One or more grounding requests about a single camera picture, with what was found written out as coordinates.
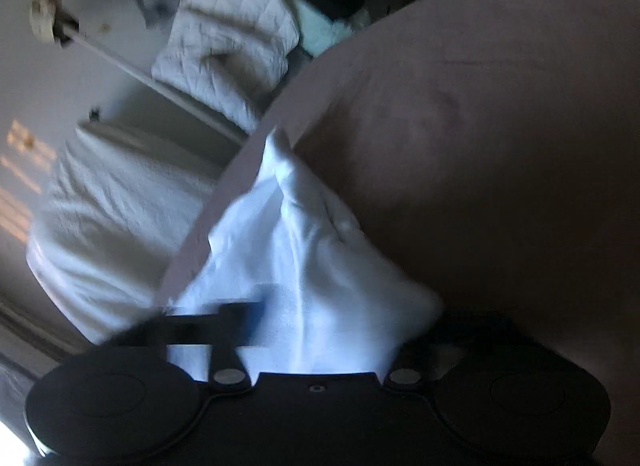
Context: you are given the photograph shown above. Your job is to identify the white fleece garment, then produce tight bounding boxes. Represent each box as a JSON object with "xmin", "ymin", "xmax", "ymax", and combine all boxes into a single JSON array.
[{"xmin": 171, "ymin": 130, "xmax": 440, "ymax": 379}]

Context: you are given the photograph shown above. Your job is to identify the brown bed sheet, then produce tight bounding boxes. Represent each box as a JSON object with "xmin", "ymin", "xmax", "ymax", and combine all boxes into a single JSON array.
[{"xmin": 160, "ymin": 0, "xmax": 639, "ymax": 465}]

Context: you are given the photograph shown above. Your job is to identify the white quilted blanket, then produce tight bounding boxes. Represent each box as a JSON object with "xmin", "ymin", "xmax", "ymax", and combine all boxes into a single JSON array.
[{"xmin": 151, "ymin": 0, "xmax": 299, "ymax": 134}]

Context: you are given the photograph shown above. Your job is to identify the white floor lamp pole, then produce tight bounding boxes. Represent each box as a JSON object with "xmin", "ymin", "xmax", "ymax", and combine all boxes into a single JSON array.
[{"xmin": 29, "ymin": 0, "xmax": 246, "ymax": 146}]

